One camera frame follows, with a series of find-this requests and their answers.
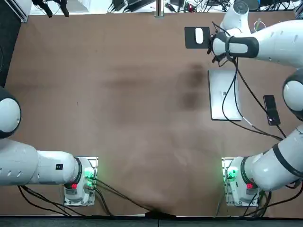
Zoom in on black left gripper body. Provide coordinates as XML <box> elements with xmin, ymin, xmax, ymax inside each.
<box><xmin>32</xmin><ymin>0</ymin><xmax>69</xmax><ymax>7</ymax></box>

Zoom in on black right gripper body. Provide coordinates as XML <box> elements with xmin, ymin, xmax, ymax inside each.
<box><xmin>207</xmin><ymin>34</ymin><xmax>227</xmax><ymax>66</ymax></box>

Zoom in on silver laptop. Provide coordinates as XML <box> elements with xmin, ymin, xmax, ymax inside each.
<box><xmin>207</xmin><ymin>69</ymin><xmax>244</xmax><ymax>122</ymax></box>

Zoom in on white computer mouse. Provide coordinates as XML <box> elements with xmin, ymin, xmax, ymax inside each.
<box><xmin>194</xmin><ymin>27</ymin><xmax>205</xmax><ymax>45</ymax></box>

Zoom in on black mouse pad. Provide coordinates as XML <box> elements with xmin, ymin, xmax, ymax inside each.
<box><xmin>184</xmin><ymin>26</ymin><xmax>213</xmax><ymax>50</ymax></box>

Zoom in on white ribbed panel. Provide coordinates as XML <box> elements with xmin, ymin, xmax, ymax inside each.
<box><xmin>0</xmin><ymin>0</ymin><xmax>32</xmax><ymax>24</ymax></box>

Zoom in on translucent pen cup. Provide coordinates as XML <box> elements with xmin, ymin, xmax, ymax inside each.
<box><xmin>252</xmin><ymin>18</ymin><xmax>267</xmax><ymax>33</ymax></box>

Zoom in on dark grey power adapter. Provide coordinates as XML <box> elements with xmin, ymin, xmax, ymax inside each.
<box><xmin>111</xmin><ymin>0</ymin><xmax>126</xmax><ymax>12</ymax></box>

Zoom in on black phone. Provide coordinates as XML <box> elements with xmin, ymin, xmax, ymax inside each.
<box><xmin>263</xmin><ymin>94</ymin><xmax>282</xmax><ymax>126</ymax></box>

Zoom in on tangled black cables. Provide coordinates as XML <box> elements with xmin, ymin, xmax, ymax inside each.
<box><xmin>164</xmin><ymin>0</ymin><xmax>234</xmax><ymax>13</ymax></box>

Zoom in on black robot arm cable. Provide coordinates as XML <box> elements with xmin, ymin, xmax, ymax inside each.
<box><xmin>212</xmin><ymin>20</ymin><xmax>288</xmax><ymax>140</ymax></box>

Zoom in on aluminium camera post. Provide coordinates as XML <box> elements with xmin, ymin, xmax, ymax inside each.
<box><xmin>154</xmin><ymin>0</ymin><xmax>165</xmax><ymax>19</ymax></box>

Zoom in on black arm base cable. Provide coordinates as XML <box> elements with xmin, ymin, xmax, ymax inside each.
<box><xmin>214</xmin><ymin>179</ymin><xmax>303</xmax><ymax>218</ymax></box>
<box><xmin>18</xmin><ymin>176</ymin><xmax>154</xmax><ymax>217</ymax></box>

